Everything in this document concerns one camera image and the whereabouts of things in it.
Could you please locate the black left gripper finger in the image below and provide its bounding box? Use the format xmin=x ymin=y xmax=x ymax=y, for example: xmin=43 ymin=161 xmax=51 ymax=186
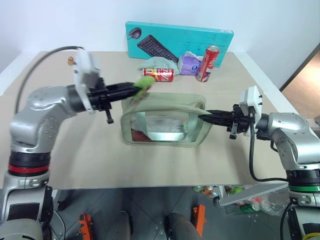
xmin=105 ymin=81 xmax=138 ymax=92
xmin=106 ymin=88 xmax=141 ymax=102

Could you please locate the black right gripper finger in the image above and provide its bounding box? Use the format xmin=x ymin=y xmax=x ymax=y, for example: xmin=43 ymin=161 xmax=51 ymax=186
xmin=206 ymin=109 xmax=235 ymax=119
xmin=198 ymin=114 xmax=233 ymax=126

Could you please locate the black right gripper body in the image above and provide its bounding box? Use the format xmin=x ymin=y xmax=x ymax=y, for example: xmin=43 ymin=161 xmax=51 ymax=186
xmin=225 ymin=103 xmax=256 ymax=140

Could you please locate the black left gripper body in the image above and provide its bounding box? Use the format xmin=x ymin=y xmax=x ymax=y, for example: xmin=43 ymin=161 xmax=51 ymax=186
xmin=86 ymin=77 xmax=115 ymax=125

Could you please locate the green plush keychain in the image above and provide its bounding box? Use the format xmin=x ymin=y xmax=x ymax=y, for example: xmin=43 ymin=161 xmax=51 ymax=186
xmin=131 ymin=75 xmax=155 ymax=101

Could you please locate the green pouch with clear window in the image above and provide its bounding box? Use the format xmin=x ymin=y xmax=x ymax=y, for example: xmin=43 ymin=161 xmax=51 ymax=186
xmin=120 ymin=92 xmax=214 ymax=149

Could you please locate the short red soda can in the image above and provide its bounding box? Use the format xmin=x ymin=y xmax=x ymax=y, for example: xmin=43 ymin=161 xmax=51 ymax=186
xmin=142 ymin=67 xmax=175 ymax=83

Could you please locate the pale green cloth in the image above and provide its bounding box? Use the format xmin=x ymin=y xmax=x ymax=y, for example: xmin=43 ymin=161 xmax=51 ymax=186
xmin=137 ymin=56 xmax=181 ymax=76

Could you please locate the tall red soda can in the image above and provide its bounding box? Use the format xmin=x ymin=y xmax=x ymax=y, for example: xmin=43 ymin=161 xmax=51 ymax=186
xmin=195 ymin=45 xmax=221 ymax=83

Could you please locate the purple tissue pack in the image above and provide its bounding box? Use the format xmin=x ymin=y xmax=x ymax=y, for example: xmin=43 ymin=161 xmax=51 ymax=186
xmin=177 ymin=50 xmax=205 ymax=76

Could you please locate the grey flat panel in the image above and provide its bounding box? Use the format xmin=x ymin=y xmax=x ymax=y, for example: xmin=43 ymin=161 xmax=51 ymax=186
xmin=215 ymin=182 xmax=289 ymax=207

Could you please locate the teal keyboard box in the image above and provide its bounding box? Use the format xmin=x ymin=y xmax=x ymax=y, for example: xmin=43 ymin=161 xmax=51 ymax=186
xmin=124 ymin=20 xmax=236 ymax=69

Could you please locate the clear bag of cans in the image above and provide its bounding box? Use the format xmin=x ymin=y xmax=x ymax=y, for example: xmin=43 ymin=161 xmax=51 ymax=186
xmin=191 ymin=184 xmax=291 ymax=217

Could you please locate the orange clamp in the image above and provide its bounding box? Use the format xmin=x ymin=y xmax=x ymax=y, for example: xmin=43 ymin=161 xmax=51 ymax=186
xmin=78 ymin=213 xmax=93 ymax=240
xmin=191 ymin=204 xmax=207 ymax=238

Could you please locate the dark rounded shape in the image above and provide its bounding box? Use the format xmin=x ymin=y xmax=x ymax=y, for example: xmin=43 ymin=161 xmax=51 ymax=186
xmin=164 ymin=212 xmax=202 ymax=240

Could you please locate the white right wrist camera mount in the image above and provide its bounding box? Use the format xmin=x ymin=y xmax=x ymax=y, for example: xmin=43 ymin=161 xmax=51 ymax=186
xmin=238 ymin=85 xmax=264 ymax=137

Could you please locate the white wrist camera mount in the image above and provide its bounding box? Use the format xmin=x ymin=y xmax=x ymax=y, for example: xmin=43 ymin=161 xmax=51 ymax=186
xmin=238 ymin=85 xmax=264 ymax=137
xmin=72 ymin=48 xmax=102 ymax=115

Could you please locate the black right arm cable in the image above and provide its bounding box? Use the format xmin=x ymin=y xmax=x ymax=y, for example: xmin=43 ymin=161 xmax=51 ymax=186
xmin=248 ymin=119 xmax=289 ymax=182

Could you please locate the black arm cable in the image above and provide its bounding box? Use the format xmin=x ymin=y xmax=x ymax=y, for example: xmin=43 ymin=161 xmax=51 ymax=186
xmin=14 ymin=45 xmax=86 ymax=114
xmin=248 ymin=119 xmax=289 ymax=182

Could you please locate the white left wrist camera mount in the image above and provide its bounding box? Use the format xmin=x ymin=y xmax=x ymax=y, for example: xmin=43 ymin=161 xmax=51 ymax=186
xmin=72 ymin=48 xmax=102 ymax=115

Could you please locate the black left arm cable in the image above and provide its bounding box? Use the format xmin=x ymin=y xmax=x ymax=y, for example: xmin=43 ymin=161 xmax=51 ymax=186
xmin=14 ymin=45 xmax=86 ymax=114

